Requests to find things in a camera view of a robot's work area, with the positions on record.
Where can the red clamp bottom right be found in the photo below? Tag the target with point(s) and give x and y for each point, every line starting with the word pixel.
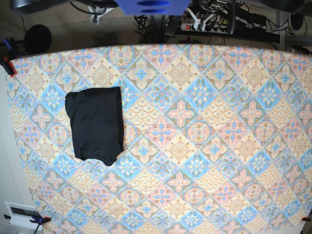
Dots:
pixel 306 219

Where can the patterned tablecloth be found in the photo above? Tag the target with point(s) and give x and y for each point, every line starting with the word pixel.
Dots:
pixel 218 139

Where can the white power strip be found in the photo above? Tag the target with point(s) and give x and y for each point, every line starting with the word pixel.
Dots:
pixel 208 28

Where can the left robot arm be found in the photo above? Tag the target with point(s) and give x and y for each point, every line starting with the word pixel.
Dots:
pixel 213 6

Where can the black long-sleeve t-shirt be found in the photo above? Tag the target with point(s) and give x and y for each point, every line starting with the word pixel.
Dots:
pixel 97 124

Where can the black round stool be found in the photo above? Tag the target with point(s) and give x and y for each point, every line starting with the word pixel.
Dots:
pixel 37 39

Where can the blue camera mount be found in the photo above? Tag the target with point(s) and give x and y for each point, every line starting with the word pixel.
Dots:
pixel 153 7

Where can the white wall vent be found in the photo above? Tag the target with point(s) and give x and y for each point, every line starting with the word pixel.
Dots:
pixel 21 215

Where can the white round speaker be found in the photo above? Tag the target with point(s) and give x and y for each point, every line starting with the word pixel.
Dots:
pixel 296 21

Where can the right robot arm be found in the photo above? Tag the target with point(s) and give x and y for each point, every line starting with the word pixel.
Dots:
pixel 109 4

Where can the blue clamp bottom left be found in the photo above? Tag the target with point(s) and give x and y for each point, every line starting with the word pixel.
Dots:
pixel 39 220

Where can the red black clamp left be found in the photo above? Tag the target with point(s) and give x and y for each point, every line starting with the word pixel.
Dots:
pixel 8 66

